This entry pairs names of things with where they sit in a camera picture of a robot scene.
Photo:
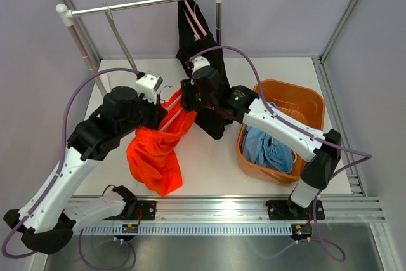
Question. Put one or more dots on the grey clothes hanger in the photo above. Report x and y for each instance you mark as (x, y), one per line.
(119, 38)

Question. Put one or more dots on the orange plastic basket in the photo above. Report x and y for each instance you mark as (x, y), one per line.
(304, 105)

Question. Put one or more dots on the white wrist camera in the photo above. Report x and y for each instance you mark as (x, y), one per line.
(197, 63)
(148, 85)

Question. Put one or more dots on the light blue shorts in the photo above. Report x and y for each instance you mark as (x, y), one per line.
(265, 150)

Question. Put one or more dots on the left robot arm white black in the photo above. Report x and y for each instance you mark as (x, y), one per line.
(45, 222)

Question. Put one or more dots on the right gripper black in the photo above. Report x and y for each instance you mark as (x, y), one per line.
(187, 101)

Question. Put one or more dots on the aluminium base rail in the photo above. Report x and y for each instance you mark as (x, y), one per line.
(252, 209)

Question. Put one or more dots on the orange shorts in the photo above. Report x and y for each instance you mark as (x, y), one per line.
(151, 156)

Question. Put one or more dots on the pink hanger with black shorts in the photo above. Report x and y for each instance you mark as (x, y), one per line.
(191, 16)

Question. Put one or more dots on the silver white clothes rack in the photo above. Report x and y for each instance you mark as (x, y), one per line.
(68, 16)

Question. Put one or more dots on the white slotted cable duct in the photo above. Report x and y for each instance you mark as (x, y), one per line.
(186, 229)

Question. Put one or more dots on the black shorts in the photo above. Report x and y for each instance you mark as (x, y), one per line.
(208, 120)

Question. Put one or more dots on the pink hanger with orange shorts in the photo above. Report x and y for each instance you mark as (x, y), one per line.
(173, 108)

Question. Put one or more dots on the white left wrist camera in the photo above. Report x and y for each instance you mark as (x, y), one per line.
(148, 85)

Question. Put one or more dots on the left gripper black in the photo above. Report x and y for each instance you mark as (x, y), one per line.
(158, 112)

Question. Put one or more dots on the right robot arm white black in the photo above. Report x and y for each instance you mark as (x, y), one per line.
(208, 90)

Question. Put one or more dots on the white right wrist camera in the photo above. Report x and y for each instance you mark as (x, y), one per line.
(197, 63)

